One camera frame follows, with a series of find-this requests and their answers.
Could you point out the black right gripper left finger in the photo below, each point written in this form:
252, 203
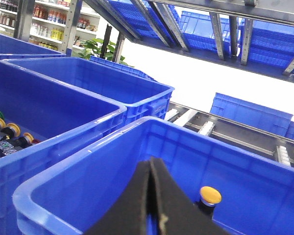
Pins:
128, 215

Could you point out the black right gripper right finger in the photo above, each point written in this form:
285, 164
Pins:
175, 212

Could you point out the yellow mushroom push button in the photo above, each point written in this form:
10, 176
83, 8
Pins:
209, 198

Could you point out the right blue plastic bin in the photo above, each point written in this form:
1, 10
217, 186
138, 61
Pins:
72, 195

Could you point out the blue plastic bin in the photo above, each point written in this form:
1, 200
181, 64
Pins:
62, 117
72, 195

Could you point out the left blue plastic bin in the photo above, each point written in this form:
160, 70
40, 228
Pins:
62, 117

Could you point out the blue bin behind left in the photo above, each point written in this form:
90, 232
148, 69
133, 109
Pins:
142, 97

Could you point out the roller conveyor rack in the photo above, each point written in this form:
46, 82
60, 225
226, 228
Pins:
263, 143

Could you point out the small yellow button in bin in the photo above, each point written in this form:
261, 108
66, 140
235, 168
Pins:
24, 141

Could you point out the leaning blue crate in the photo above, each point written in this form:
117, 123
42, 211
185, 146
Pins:
255, 115

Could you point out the green potted plant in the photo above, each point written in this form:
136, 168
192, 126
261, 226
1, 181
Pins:
93, 47

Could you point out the overhead blue crate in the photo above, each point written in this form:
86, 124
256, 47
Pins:
197, 30

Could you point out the overhead metal shelf rack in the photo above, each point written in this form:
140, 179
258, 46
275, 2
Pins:
250, 35

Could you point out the store shelf with bottles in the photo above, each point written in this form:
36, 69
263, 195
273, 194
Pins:
48, 22

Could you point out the far left blue bin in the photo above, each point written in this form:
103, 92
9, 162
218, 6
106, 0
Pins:
11, 48

